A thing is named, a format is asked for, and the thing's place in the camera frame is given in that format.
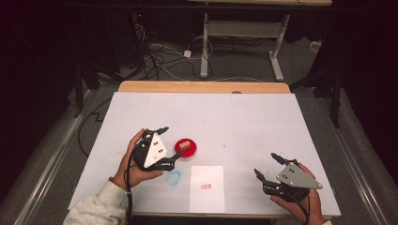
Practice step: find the large white board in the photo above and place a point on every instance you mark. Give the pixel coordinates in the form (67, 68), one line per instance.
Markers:
(203, 118)

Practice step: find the black stand post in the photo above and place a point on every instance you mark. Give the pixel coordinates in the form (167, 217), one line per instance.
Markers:
(78, 93)
(336, 103)

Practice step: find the person's left hand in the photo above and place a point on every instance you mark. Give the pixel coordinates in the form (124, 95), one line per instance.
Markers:
(128, 168)

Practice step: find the white-legged desk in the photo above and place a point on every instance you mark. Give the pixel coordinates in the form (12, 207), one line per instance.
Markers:
(205, 47)

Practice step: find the small white power adapter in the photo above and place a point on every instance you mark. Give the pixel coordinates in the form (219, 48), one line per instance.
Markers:
(187, 53)

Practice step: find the person's right hand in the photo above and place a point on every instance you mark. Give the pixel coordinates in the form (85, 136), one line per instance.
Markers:
(308, 211)

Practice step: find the metal floor rail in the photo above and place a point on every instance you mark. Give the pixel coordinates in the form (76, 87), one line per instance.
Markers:
(56, 156)
(353, 162)

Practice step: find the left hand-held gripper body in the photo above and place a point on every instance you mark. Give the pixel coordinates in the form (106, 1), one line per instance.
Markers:
(155, 150)

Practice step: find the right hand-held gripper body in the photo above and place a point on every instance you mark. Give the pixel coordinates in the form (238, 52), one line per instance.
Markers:
(295, 178)

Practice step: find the round red ink pad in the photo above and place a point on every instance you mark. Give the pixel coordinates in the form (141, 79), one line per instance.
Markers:
(191, 150)

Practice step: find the white paper sheet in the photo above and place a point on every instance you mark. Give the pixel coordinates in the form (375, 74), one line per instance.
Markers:
(207, 200)

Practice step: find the wooden table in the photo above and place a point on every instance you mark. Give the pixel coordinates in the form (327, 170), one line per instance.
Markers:
(203, 86)

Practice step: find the white box on floor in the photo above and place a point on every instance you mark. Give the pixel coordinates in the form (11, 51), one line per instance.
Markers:
(315, 46)

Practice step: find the small wooden stamp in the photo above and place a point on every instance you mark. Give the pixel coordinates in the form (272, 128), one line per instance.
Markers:
(185, 144)

